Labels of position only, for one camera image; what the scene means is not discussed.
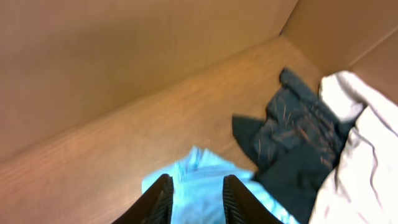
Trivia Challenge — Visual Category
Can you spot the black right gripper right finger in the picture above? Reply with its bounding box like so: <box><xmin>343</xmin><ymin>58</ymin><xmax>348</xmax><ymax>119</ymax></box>
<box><xmin>223</xmin><ymin>175</ymin><xmax>282</xmax><ymax>224</ymax></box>

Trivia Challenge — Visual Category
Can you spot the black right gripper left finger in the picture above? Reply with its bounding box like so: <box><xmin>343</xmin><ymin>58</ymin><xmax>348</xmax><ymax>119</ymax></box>
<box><xmin>112</xmin><ymin>174</ymin><xmax>174</xmax><ymax>224</ymax></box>

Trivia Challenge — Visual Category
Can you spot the light blue t-shirt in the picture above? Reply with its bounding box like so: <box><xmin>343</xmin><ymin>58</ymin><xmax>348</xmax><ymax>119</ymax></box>
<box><xmin>142</xmin><ymin>147</ymin><xmax>298</xmax><ymax>224</ymax></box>

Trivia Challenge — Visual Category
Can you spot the dark patterned garment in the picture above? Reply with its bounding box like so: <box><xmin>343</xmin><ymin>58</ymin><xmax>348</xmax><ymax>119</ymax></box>
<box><xmin>232</xmin><ymin>68</ymin><xmax>354</xmax><ymax>223</ymax></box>

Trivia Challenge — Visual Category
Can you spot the white pink cloth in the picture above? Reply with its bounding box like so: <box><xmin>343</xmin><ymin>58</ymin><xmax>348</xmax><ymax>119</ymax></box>
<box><xmin>310</xmin><ymin>70</ymin><xmax>397</xmax><ymax>223</ymax></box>

